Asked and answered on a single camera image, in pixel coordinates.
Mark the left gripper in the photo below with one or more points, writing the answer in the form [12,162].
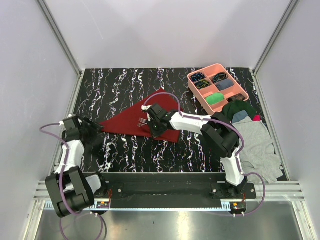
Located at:
[94,128]

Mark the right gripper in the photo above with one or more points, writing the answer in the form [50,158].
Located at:
[154,133]

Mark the red cloth napkin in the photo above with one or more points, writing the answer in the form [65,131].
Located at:
[126,122]

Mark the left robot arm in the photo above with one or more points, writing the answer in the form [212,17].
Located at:
[69,189]

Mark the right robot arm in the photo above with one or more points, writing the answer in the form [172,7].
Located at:
[218,132]

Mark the green rolled cloth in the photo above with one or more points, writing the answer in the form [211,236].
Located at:
[214,98]

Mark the pink compartment tray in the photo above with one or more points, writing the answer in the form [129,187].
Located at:
[214,87]

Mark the dark green cloth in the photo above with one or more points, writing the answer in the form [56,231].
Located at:
[236,106]

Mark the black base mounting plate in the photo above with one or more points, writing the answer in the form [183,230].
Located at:
[174,191]

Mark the blue rolled cloth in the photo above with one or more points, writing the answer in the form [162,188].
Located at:
[224,84]

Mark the magenta cloth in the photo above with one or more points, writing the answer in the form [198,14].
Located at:
[257,118]

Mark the grey cloth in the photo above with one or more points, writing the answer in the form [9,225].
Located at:
[258,155]

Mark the left aluminium frame post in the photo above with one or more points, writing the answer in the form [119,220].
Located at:
[59,36]

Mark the aluminium frame post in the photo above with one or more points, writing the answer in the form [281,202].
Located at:
[59,36]
[292,5]

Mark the right aluminium frame post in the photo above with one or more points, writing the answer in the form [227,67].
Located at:
[292,5]

